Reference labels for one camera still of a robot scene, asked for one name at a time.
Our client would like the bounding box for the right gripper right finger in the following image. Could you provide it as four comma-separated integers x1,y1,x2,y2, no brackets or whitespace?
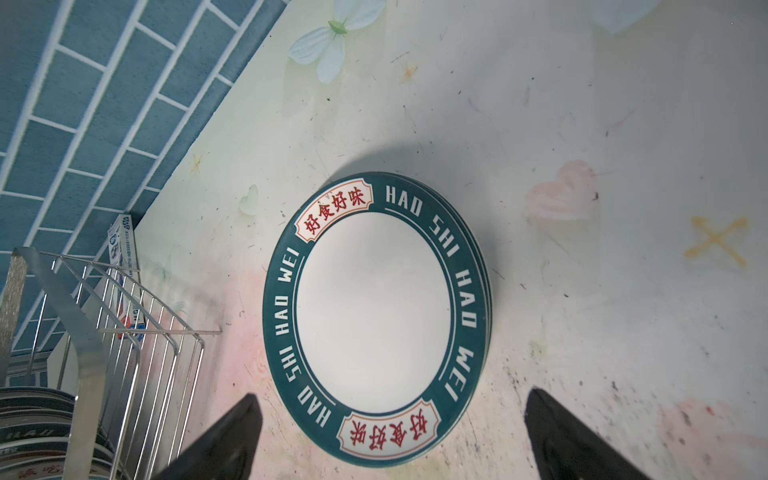
524,388,648,480

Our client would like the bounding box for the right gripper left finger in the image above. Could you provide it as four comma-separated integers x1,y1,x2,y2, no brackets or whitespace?
154,393,263,479

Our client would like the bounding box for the metal wire dish rack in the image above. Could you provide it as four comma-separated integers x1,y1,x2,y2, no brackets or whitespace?
1,247,212,479

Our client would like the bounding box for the rear plates stack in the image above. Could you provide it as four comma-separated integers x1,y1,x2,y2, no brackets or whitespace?
1,386,77,479

